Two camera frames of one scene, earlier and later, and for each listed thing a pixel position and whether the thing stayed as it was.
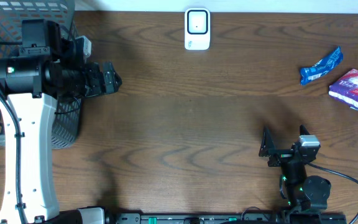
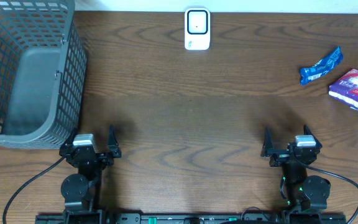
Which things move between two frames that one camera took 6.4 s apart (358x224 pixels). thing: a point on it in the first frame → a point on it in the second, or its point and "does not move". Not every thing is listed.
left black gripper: x=99 y=80 → x=89 y=156
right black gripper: x=284 y=154 does not move
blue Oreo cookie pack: x=321 y=67 does not move
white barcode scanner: x=197 y=28 does not move
